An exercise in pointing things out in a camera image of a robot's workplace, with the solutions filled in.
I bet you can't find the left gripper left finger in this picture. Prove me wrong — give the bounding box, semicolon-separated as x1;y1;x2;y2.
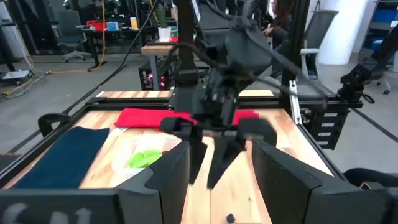
116;141;190;224

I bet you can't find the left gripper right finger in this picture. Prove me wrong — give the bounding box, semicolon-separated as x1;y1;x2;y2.
251;138;384;224

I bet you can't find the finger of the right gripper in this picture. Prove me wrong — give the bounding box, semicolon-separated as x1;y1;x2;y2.
206;133;247;190
185;129;208;185

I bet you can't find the green toy lettuce leaf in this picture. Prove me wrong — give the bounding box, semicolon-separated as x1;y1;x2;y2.
127;149;163;169

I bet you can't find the clear plastic tupperware container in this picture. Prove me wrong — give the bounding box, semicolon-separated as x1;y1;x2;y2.
111;133;184;187

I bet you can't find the red towel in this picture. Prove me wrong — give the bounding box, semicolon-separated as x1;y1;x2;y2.
114;108;259;129

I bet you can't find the black box with white labels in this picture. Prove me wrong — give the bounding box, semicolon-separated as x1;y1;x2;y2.
306;108;349;150

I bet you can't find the black computer tower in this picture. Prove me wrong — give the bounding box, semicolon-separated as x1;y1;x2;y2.
138;62;170;91

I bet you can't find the cactus in white pot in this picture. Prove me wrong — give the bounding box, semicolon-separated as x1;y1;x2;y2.
157;2;172;43

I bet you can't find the person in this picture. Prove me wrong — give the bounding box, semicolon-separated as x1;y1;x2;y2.
263;0;295;78

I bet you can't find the navy blue towel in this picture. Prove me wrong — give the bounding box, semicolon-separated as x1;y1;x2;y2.
12;126;111;190

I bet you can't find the grey office chair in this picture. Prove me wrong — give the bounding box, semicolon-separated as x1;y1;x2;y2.
55;10;91;63
300;9;340;80

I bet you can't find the white floor device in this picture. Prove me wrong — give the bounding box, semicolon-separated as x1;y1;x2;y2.
0;70;34;85

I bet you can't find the black aluminium frame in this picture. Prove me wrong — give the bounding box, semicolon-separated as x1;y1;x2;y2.
0;0;364;187

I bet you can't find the long black cable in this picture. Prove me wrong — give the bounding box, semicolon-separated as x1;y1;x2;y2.
37;0;159;137

